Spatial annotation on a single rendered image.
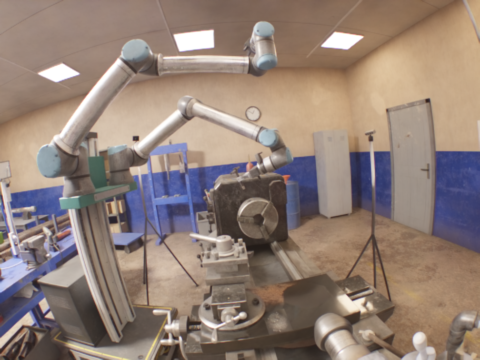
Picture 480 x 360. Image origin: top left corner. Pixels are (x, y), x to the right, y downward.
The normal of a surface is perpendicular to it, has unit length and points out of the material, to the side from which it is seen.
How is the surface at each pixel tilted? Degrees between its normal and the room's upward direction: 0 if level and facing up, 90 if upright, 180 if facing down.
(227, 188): 90
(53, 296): 90
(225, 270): 90
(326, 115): 90
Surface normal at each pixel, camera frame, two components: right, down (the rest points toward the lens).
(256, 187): 0.09, 0.09
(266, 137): -0.22, 0.16
